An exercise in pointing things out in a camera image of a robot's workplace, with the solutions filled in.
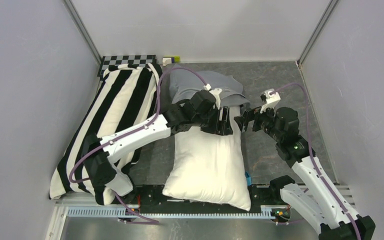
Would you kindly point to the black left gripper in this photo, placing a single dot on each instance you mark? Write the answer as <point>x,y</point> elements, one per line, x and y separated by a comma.
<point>226,128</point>

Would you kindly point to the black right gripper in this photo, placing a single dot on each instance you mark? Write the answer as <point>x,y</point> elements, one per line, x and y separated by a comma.
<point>248,115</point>

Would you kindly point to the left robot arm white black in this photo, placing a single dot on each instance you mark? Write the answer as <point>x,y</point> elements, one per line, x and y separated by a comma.
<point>104,152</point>

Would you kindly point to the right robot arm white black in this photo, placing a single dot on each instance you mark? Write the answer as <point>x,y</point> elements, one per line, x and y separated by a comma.
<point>327,211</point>

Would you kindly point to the black white striped pillow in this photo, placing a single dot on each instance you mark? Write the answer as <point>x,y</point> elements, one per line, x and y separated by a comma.
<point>126,97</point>

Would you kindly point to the blue small box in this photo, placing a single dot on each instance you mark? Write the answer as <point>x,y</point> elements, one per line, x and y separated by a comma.
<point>248,179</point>

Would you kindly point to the white yellow-green small block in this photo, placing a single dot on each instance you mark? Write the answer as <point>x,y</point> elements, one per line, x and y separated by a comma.
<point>171,59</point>

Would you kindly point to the checkerboard calibration board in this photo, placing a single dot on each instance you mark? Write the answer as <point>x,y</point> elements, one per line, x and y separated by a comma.
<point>115,60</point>

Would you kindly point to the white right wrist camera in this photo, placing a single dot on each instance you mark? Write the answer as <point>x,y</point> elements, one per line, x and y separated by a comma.
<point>270,99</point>

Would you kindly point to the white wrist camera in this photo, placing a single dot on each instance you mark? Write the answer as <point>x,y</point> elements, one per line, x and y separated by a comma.
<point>216,93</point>
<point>270,99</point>

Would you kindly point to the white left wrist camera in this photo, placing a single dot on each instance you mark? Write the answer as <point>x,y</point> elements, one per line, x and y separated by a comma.
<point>216,93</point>

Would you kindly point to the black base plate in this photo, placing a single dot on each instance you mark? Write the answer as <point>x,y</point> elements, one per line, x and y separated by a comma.
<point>150,200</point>

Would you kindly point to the right aluminium corner post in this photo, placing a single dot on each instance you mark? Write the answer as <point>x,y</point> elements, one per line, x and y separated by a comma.
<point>332,4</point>

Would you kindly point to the aluminium corner post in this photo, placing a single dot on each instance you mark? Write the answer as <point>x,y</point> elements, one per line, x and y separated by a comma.
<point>74,14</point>
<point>332,4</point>

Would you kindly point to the white toothed rail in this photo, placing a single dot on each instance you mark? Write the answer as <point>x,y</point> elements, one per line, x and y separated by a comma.
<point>121,212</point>

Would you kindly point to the left aluminium corner post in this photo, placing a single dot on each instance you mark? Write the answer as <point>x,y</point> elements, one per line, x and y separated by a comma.
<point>74,14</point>

